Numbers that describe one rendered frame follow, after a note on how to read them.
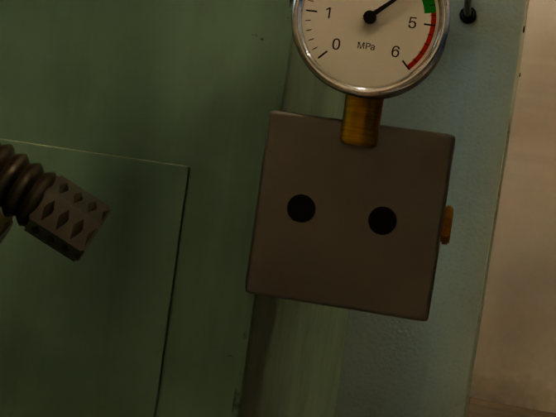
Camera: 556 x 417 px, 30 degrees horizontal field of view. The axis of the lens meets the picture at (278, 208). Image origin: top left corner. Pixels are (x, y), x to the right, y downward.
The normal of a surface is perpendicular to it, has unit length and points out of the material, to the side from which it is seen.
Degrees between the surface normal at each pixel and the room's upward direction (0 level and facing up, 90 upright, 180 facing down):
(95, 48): 90
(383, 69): 90
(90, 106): 90
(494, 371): 90
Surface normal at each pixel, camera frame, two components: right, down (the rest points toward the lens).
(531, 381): -0.22, 0.02
